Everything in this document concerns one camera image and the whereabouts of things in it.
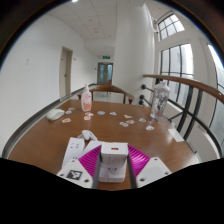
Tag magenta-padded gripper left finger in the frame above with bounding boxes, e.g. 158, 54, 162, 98
56, 144, 103, 190

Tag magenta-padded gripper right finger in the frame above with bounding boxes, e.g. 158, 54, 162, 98
126, 144, 173, 190

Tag white charger block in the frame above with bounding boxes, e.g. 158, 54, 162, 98
99, 142, 130, 168

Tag white paper card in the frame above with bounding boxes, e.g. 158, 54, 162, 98
167, 127, 185, 143

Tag white computer mouse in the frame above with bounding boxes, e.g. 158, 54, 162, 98
46, 108, 66, 122

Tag clear plastic water bottle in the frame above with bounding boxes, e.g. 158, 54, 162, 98
149, 80, 171, 122

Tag white spray bottle orange label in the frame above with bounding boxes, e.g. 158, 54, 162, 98
80, 83, 93, 112

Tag brown wooden chair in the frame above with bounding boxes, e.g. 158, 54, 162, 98
77, 83, 136, 105

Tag wooden handrail black balusters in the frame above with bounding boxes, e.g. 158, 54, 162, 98
138, 73, 224, 158

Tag white side door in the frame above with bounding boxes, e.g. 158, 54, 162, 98
58, 46, 74, 100

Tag grey double glass door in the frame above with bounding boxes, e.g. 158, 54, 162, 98
96, 62, 114, 85

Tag tall glass window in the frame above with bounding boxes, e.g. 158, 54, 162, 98
159, 42, 195, 108

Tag arched upper window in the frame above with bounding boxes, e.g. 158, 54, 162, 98
156, 12, 186, 42

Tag white power cable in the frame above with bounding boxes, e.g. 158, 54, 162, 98
77, 129, 98, 142

